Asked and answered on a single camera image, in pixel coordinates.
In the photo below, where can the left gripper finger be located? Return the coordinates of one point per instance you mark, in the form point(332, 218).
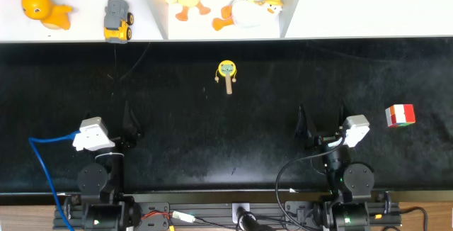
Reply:
point(130, 124)
point(87, 116)

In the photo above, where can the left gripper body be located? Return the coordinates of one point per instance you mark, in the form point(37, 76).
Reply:
point(124, 142)

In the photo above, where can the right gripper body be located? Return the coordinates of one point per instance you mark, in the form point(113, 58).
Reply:
point(327, 139)

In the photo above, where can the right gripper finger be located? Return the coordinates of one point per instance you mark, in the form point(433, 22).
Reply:
point(305, 124)
point(343, 115)

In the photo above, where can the many-coloured puzzle cube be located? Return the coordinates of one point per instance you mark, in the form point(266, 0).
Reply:
point(400, 115)

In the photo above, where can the yellow rattle drum toy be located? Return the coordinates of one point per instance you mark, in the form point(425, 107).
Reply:
point(226, 68)

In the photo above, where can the grey and yellow toy truck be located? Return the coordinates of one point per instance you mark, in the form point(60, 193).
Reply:
point(117, 20)

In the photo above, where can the yellow rubber duck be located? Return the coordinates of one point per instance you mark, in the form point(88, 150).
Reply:
point(39, 8)

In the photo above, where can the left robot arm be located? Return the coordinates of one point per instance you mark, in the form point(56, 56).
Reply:
point(92, 181)

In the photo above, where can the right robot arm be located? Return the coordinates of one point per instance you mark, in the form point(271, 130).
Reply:
point(358, 181)

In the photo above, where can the white shelf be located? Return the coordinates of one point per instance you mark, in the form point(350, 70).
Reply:
point(354, 15)

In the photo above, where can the white plush duck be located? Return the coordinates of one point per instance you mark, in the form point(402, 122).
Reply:
point(249, 13)

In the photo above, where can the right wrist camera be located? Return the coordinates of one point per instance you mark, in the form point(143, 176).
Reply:
point(355, 129)

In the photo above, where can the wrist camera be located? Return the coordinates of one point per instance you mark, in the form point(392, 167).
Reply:
point(355, 129)
point(92, 135)

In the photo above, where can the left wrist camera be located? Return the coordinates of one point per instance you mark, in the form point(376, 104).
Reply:
point(92, 135)

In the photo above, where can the mounting rail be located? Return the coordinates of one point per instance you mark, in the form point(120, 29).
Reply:
point(269, 217)

